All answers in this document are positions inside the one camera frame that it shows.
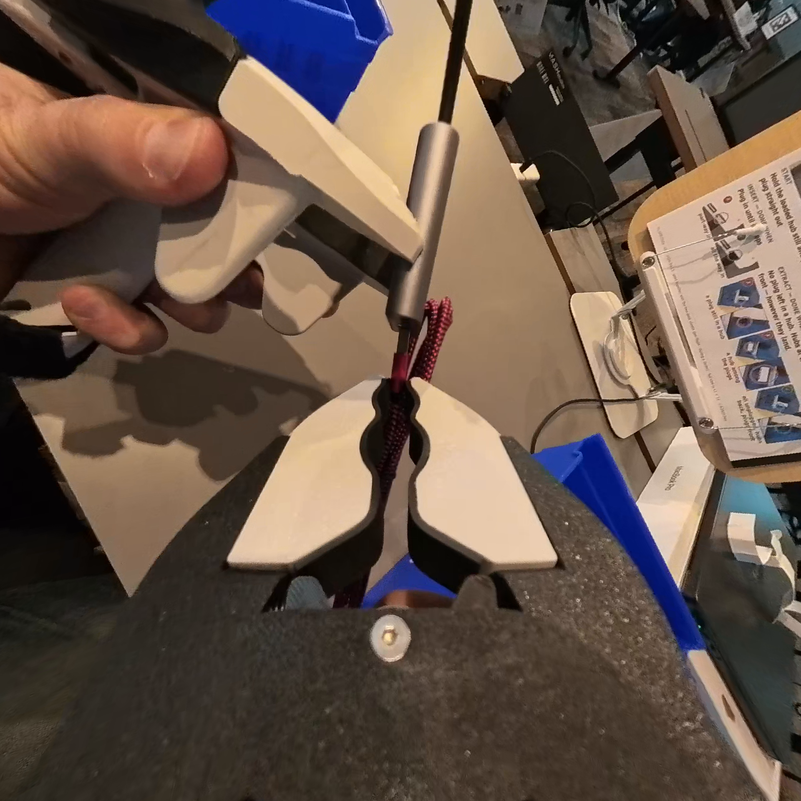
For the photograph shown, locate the blue plastic bin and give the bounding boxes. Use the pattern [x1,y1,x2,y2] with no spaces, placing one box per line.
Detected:
[362,433,709,659]
[207,0,393,124]

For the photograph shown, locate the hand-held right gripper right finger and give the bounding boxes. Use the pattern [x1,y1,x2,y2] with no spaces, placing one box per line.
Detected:
[407,378,558,573]

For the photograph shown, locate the dark laptop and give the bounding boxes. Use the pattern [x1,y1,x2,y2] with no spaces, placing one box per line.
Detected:
[681,474,801,778]

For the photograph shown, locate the red braided usb cable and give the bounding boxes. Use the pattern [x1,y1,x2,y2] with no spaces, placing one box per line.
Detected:
[332,297,454,609]

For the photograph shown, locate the grey usb hub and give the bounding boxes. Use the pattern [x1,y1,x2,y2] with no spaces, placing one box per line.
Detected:
[385,123,462,332]

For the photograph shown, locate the printed instruction board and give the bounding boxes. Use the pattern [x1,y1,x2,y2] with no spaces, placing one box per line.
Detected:
[627,113,801,484]

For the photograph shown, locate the person's left hand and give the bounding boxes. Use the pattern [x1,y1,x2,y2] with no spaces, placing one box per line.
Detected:
[0,61,266,356]

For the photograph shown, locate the white charger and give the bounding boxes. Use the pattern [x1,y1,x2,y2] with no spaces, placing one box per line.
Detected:
[728,512,801,615]

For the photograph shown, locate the white laptop box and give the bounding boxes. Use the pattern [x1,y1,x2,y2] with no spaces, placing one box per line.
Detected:
[637,426,786,801]

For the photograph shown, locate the thin black cable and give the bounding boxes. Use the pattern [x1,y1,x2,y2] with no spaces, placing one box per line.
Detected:
[529,399,613,456]

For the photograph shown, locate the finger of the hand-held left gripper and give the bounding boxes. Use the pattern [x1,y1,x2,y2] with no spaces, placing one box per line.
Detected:
[290,205,406,305]
[219,55,426,265]

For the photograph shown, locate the black box on table edge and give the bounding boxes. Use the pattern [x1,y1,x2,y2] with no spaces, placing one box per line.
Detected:
[499,43,622,230]

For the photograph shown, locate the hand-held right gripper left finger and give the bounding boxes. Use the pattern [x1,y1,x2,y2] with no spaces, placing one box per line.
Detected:
[227,375,384,572]

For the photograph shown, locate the black adapter cable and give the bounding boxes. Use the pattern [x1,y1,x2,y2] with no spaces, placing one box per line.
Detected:
[537,149,603,227]

